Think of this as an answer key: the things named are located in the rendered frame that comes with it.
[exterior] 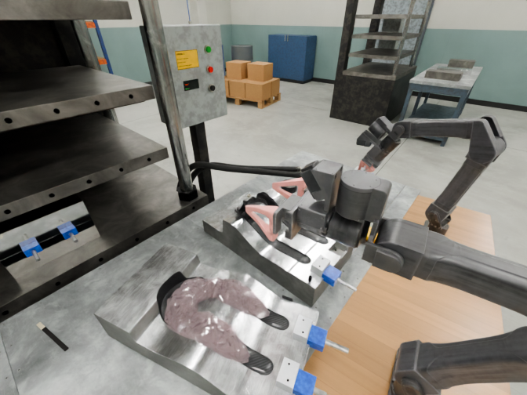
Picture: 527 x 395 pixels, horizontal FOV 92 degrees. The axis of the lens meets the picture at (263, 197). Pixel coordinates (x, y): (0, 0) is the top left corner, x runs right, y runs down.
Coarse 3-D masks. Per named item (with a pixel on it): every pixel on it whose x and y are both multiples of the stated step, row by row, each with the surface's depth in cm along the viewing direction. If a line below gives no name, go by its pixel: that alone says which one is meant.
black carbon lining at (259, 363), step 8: (176, 272) 71; (168, 280) 70; (176, 280) 73; (184, 280) 74; (160, 288) 68; (168, 288) 71; (176, 288) 73; (160, 296) 68; (168, 296) 71; (160, 304) 68; (160, 312) 66; (272, 312) 68; (264, 320) 66; (272, 320) 67; (280, 320) 67; (288, 320) 66; (280, 328) 65; (256, 352) 60; (256, 360) 59; (264, 360) 59; (256, 368) 58; (264, 368) 58; (272, 368) 57
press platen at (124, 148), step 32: (32, 128) 129; (64, 128) 129; (96, 128) 129; (0, 160) 100; (32, 160) 100; (64, 160) 100; (96, 160) 100; (128, 160) 100; (160, 160) 110; (0, 192) 82; (32, 192) 82; (64, 192) 87
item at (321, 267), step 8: (320, 256) 76; (312, 264) 73; (320, 264) 73; (328, 264) 74; (312, 272) 75; (320, 272) 72; (328, 272) 73; (336, 272) 73; (328, 280) 72; (336, 280) 72; (352, 288) 70
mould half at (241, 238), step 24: (216, 216) 100; (240, 216) 88; (264, 216) 91; (240, 240) 86; (288, 240) 86; (264, 264) 82; (288, 264) 77; (336, 264) 79; (288, 288) 79; (312, 288) 71
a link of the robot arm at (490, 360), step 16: (496, 336) 41; (512, 336) 39; (400, 352) 53; (416, 352) 50; (432, 352) 48; (448, 352) 45; (464, 352) 43; (480, 352) 41; (496, 352) 39; (512, 352) 37; (400, 368) 50; (416, 368) 48; (432, 368) 46; (448, 368) 44; (464, 368) 42; (480, 368) 41; (496, 368) 39; (512, 368) 37; (400, 384) 52; (432, 384) 47; (448, 384) 45; (464, 384) 44
